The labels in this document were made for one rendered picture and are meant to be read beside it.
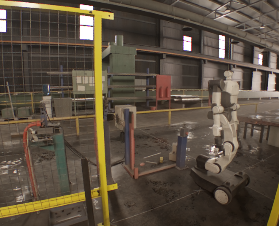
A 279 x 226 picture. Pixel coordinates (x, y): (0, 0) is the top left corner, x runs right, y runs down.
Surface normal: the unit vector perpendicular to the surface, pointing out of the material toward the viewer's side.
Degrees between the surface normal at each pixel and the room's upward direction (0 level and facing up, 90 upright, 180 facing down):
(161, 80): 90
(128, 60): 90
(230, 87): 85
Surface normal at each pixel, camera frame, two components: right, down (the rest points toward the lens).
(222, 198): -0.83, 0.09
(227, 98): -0.18, 0.29
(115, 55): 0.43, 0.15
